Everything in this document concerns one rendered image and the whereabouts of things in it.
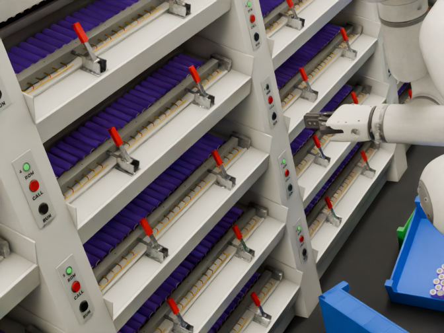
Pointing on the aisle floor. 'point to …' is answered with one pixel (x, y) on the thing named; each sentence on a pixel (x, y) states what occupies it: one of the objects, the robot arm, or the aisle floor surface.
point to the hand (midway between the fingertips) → (313, 120)
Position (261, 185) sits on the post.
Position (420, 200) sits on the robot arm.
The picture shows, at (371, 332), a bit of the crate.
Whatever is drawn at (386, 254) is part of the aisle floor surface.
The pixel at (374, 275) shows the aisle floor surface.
